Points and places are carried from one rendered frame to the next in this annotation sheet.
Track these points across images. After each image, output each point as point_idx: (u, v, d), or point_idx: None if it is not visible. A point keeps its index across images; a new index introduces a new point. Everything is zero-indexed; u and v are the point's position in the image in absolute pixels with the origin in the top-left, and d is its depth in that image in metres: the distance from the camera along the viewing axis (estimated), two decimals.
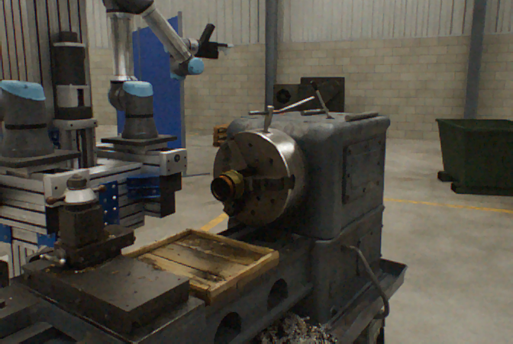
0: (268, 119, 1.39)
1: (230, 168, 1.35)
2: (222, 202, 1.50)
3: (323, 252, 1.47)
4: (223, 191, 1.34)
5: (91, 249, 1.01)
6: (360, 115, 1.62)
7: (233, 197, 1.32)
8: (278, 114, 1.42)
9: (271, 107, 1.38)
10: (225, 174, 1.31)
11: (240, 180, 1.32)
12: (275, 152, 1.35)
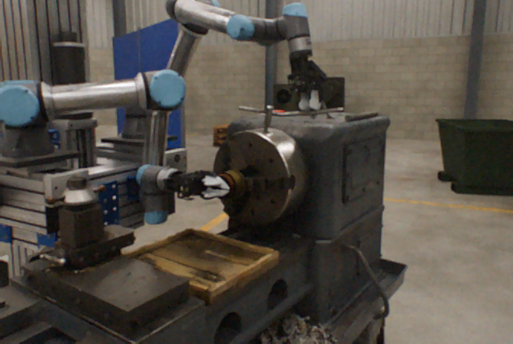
0: (265, 118, 1.39)
1: (230, 168, 1.35)
2: (222, 202, 1.50)
3: (323, 252, 1.47)
4: None
5: (91, 249, 1.01)
6: (360, 115, 1.62)
7: (233, 196, 1.32)
8: (282, 116, 1.39)
9: (268, 107, 1.38)
10: (226, 172, 1.32)
11: (241, 179, 1.33)
12: (275, 152, 1.35)
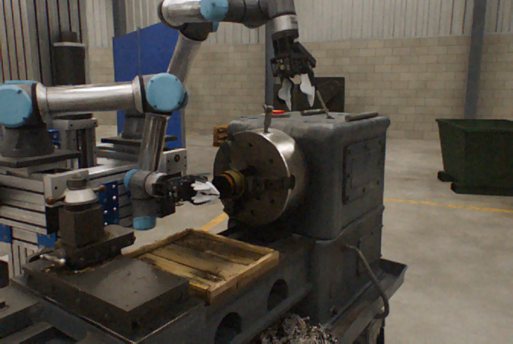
0: (265, 117, 1.40)
1: (230, 168, 1.35)
2: (222, 202, 1.50)
3: (323, 252, 1.47)
4: (224, 191, 1.35)
5: (91, 249, 1.01)
6: (360, 115, 1.62)
7: (233, 196, 1.32)
8: (269, 117, 1.35)
9: (267, 106, 1.39)
10: (226, 172, 1.32)
11: (241, 178, 1.33)
12: (275, 152, 1.35)
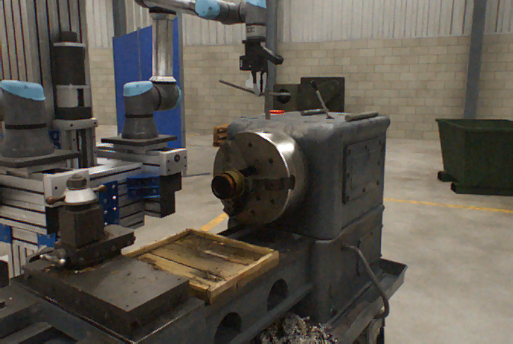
0: (270, 99, 1.62)
1: (230, 168, 1.35)
2: (222, 202, 1.50)
3: (323, 252, 1.47)
4: (224, 191, 1.35)
5: (91, 249, 1.01)
6: (360, 115, 1.62)
7: (233, 196, 1.32)
8: (259, 94, 1.65)
9: (270, 88, 1.62)
10: (226, 172, 1.32)
11: (241, 178, 1.33)
12: (275, 152, 1.35)
